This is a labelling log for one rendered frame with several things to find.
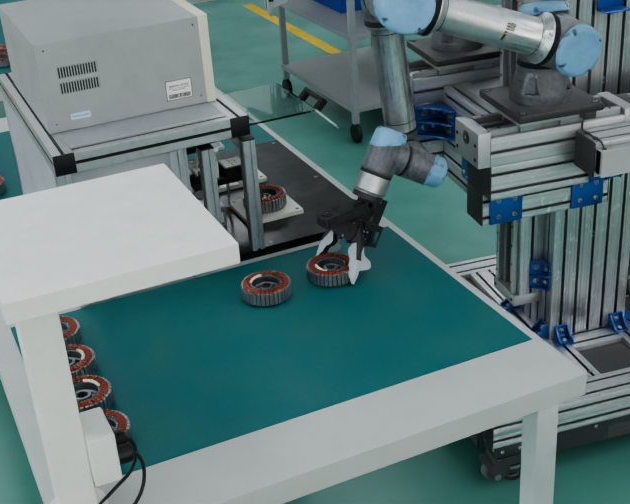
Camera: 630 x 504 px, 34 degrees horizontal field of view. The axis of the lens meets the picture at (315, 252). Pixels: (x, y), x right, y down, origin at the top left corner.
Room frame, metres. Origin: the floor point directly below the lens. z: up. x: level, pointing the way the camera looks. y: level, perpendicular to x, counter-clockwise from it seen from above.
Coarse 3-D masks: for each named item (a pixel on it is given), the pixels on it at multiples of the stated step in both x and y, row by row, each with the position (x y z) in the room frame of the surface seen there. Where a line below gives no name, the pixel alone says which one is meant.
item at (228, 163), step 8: (224, 160) 2.40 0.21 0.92; (232, 160) 2.40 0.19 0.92; (240, 160) 2.40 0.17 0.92; (224, 168) 2.35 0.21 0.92; (232, 168) 2.36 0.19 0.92; (240, 168) 2.36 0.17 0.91; (224, 176) 2.36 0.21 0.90; (232, 176) 2.35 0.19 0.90; (240, 176) 2.36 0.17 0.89; (192, 184) 2.33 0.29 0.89; (200, 184) 2.32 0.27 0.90; (224, 184) 2.34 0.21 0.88
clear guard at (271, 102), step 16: (224, 96) 2.47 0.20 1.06; (240, 96) 2.46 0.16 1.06; (256, 96) 2.45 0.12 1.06; (272, 96) 2.45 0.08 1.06; (288, 96) 2.44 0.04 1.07; (256, 112) 2.34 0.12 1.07; (272, 112) 2.33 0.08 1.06; (288, 112) 2.32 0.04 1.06; (304, 112) 2.32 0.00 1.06; (320, 112) 2.33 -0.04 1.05
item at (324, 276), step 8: (320, 256) 2.11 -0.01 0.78; (328, 256) 2.11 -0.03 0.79; (336, 256) 2.10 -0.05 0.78; (344, 256) 2.10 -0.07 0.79; (312, 264) 2.07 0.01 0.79; (320, 264) 2.09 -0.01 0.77; (328, 264) 2.08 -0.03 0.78; (336, 264) 2.08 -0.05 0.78; (344, 264) 2.07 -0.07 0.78; (312, 272) 2.04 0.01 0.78; (320, 272) 2.03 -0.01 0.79; (328, 272) 2.03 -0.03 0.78; (336, 272) 2.02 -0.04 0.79; (344, 272) 2.03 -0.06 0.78; (312, 280) 2.04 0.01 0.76; (320, 280) 2.03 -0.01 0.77; (328, 280) 2.02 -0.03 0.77; (336, 280) 2.02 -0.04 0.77; (344, 280) 2.03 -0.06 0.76
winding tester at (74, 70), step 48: (48, 0) 2.55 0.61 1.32; (96, 0) 2.51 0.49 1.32; (144, 0) 2.47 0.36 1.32; (48, 48) 2.16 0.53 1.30; (96, 48) 2.20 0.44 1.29; (144, 48) 2.24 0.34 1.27; (192, 48) 2.28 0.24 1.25; (48, 96) 2.15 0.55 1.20; (96, 96) 2.19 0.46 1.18; (144, 96) 2.23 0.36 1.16; (192, 96) 2.27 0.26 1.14
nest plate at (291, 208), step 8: (240, 200) 2.46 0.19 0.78; (288, 200) 2.44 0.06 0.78; (232, 208) 2.43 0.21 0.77; (240, 208) 2.41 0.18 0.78; (288, 208) 2.39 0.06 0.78; (296, 208) 2.39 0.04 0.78; (240, 216) 2.38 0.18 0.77; (264, 216) 2.35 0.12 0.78; (272, 216) 2.35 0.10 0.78; (280, 216) 2.36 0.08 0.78; (288, 216) 2.36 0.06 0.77
